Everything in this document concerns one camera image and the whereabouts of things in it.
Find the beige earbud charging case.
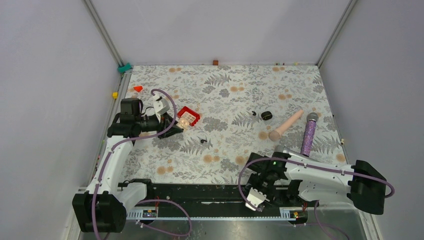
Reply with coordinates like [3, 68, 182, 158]
[178, 117, 190, 131]

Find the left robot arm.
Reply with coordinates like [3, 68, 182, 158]
[72, 95, 183, 233]

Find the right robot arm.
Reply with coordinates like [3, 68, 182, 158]
[239, 150, 387, 215]

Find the black earbud charging case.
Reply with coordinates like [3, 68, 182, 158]
[260, 111, 273, 121]

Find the red plastic basket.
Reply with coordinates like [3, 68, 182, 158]
[177, 106, 201, 127]

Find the orange triangle block upper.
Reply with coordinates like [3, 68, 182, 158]
[133, 86, 143, 93]

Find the silver microphone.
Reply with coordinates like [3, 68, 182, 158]
[274, 145, 318, 162]

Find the pink toy microphone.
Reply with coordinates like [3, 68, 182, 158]
[268, 109, 304, 142]

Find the floral patterned mat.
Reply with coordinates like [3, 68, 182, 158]
[120, 65, 346, 185]

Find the teal block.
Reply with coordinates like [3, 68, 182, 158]
[117, 62, 132, 74]

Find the purple glitter microphone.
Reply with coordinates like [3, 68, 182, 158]
[300, 112, 319, 157]

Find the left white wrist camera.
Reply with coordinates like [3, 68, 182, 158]
[153, 95, 170, 122]

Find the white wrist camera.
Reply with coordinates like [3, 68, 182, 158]
[245, 188, 267, 212]
[153, 95, 170, 122]

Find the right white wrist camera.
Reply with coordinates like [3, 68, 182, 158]
[245, 188, 267, 212]

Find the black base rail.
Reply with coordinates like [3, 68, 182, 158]
[118, 178, 316, 221]

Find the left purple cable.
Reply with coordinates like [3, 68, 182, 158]
[91, 88, 194, 240]

